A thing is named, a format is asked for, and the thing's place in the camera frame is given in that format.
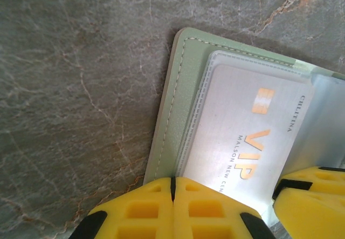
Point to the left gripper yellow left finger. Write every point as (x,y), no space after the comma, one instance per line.
(161,196)

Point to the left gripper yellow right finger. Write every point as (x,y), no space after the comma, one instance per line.
(180,204)

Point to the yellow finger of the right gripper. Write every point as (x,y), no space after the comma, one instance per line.
(310,214)
(304,175)

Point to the green card holder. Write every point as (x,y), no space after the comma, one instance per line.
(183,88)

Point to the white VIP Chlitina card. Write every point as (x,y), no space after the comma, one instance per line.
(229,120)

